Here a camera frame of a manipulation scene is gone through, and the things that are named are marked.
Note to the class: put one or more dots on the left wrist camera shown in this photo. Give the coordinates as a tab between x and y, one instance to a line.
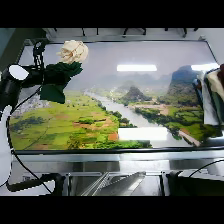
37	46

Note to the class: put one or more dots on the dark green garment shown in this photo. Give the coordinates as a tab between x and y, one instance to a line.
58	78

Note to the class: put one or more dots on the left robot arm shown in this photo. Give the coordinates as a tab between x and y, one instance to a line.
11	85

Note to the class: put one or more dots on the silver frame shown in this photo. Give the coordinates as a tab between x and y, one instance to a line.
100	160

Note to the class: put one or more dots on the cream garment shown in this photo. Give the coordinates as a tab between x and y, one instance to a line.
73	50

